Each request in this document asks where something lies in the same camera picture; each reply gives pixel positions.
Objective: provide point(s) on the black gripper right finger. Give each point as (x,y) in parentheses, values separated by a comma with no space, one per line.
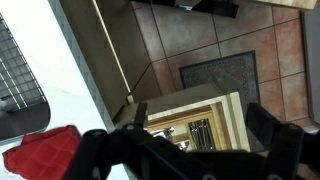
(283,150)

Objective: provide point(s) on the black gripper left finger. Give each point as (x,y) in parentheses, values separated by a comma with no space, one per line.
(90,156)

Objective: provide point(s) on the red cloth towel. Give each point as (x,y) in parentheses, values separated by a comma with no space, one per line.
(43,156)

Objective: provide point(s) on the light wooden kitchen drawer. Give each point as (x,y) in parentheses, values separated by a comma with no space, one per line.
(235,120)

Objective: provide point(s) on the wooden cutlery organizer tray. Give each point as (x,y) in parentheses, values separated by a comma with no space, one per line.
(217,128)

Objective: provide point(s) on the stainless steel sink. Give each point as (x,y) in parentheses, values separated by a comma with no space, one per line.
(23,123)

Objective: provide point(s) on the grey patterned floor mat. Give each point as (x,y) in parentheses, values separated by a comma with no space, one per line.
(226,73)

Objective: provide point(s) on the wooden base cabinet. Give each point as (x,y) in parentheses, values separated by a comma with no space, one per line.
(96,60)

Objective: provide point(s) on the light wooden stand board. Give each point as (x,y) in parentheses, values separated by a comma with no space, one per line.
(286,3)

